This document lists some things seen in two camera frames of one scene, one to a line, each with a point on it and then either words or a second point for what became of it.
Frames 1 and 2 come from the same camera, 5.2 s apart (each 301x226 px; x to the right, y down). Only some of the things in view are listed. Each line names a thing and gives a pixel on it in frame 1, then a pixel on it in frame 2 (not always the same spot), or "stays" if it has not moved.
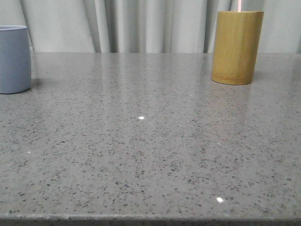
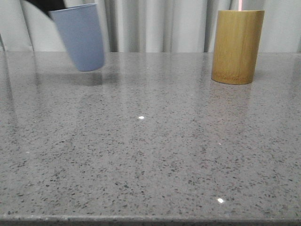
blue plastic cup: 15,59 -> 79,27
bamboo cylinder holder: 237,39 stays
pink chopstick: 239,5 stays
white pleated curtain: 146,26 stays
